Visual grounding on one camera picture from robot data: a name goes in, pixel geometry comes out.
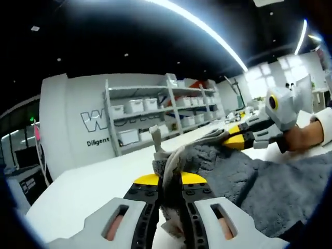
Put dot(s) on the group of white storage bins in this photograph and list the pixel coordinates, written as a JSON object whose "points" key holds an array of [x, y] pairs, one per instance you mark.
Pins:
{"points": [[135, 106]]}

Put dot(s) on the grey metal shelving rack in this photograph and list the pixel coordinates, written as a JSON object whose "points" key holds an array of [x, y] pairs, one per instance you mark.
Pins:
{"points": [[172, 103]]}

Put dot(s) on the pink hanging object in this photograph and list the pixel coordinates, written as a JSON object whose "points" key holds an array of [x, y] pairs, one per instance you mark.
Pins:
{"points": [[37, 133]]}

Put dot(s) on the black box with white label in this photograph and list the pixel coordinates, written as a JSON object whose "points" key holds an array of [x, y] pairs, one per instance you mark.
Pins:
{"points": [[32, 186]]}

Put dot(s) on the grey towel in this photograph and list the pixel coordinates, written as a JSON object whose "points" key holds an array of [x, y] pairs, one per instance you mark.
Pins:
{"points": [[272, 181]]}

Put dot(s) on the yellow and black table clutter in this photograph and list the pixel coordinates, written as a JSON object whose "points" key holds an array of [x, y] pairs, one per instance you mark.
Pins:
{"points": [[237, 115]]}

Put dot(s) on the short ceiling light strip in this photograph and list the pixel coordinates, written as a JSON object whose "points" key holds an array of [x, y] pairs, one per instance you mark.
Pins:
{"points": [[301, 36]]}

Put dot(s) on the ceiling air conditioner vent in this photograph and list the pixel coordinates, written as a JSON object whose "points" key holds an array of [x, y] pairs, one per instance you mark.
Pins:
{"points": [[264, 2]]}

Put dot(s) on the green and black stand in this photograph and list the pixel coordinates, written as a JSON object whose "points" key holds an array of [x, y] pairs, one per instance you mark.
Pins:
{"points": [[237, 90]]}

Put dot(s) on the wall lettering sign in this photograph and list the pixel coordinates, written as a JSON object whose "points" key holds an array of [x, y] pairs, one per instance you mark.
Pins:
{"points": [[90, 120]]}

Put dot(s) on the long ceiling light strip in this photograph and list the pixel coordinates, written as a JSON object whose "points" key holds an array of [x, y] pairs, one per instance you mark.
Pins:
{"points": [[207, 29]]}

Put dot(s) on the person's right hand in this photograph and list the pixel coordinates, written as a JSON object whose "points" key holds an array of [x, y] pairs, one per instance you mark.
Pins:
{"points": [[303, 137]]}

